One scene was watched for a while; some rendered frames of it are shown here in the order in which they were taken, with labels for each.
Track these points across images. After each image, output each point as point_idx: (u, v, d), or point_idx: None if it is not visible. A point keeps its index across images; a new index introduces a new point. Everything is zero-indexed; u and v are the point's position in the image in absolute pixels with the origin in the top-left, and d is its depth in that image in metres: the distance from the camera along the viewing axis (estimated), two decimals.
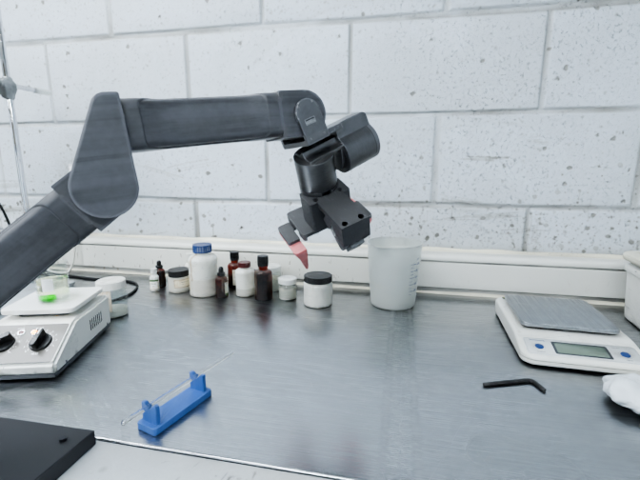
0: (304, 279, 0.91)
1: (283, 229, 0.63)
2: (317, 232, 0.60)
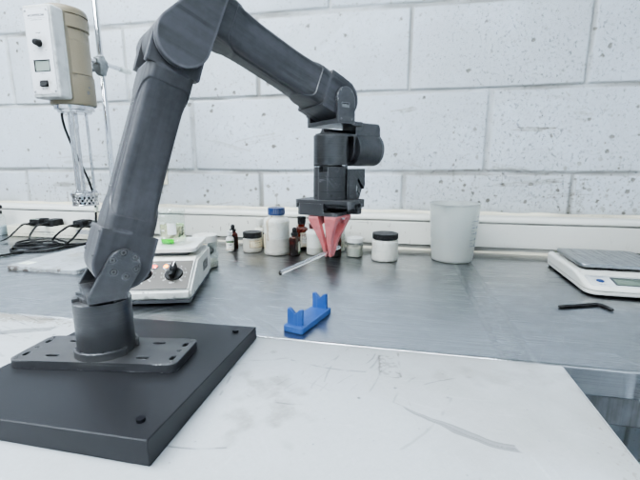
0: (373, 236, 1.01)
1: (333, 212, 0.63)
2: None
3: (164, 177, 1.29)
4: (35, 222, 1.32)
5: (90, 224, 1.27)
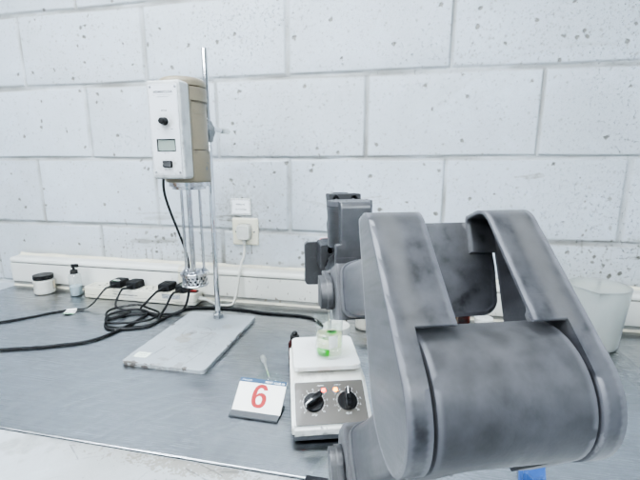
0: None
1: None
2: None
3: (255, 238, 1.22)
4: (116, 284, 1.24)
5: (179, 289, 1.19)
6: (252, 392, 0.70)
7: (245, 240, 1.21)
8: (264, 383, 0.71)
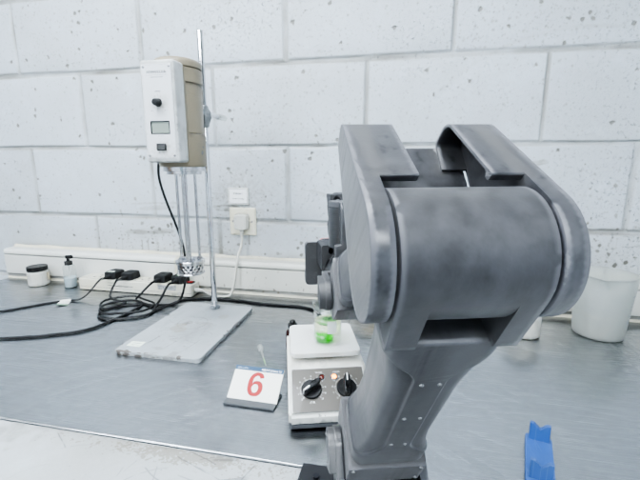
0: None
1: None
2: None
3: (253, 229, 1.19)
4: (111, 275, 1.22)
5: (175, 279, 1.17)
6: (249, 380, 0.68)
7: (242, 230, 1.19)
8: (260, 370, 0.69)
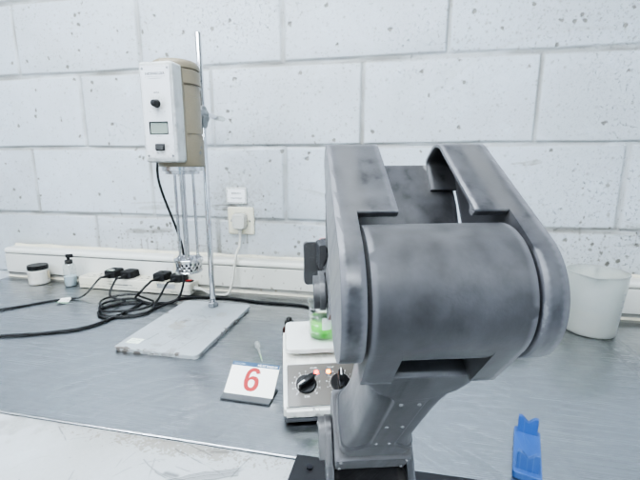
0: None
1: None
2: None
3: (250, 228, 1.21)
4: (111, 274, 1.23)
5: (174, 278, 1.18)
6: (245, 375, 0.70)
7: (240, 230, 1.20)
8: (256, 367, 0.70)
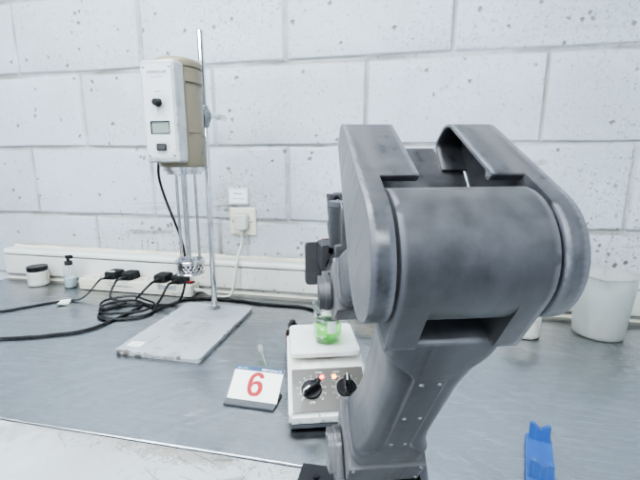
0: None
1: None
2: None
3: (253, 229, 1.19)
4: (111, 275, 1.22)
5: (175, 279, 1.17)
6: (249, 380, 0.68)
7: (242, 230, 1.19)
8: (260, 370, 0.69)
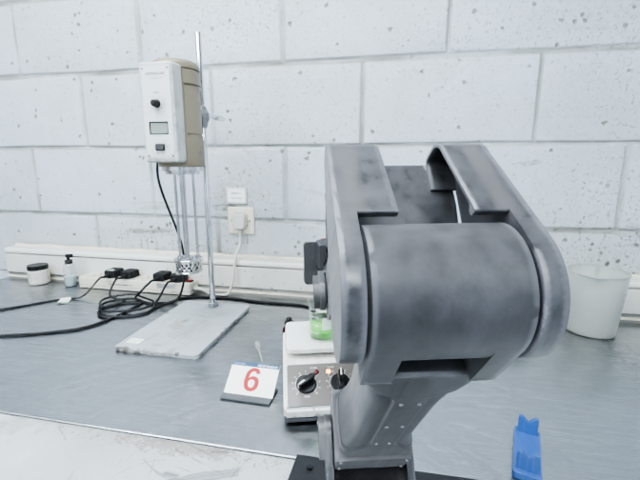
0: None
1: None
2: None
3: (250, 228, 1.21)
4: (111, 274, 1.23)
5: (174, 278, 1.18)
6: (245, 375, 0.70)
7: (240, 230, 1.20)
8: (256, 367, 0.70)
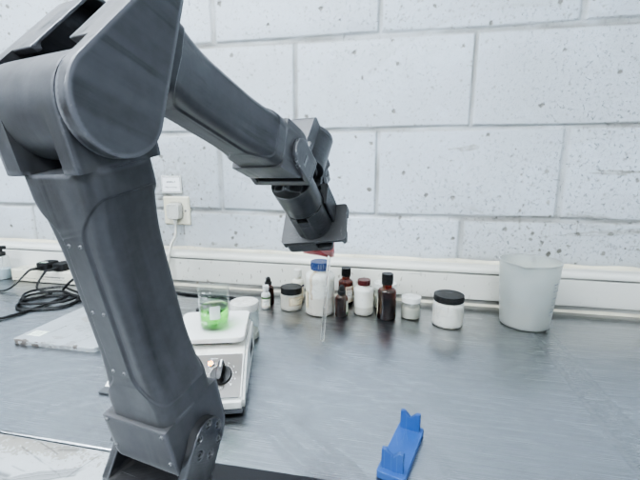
0: (436, 298, 0.87)
1: (328, 242, 0.60)
2: None
3: (187, 217, 1.16)
4: (43, 266, 1.19)
5: None
6: None
7: (175, 219, 1.16)
8: None
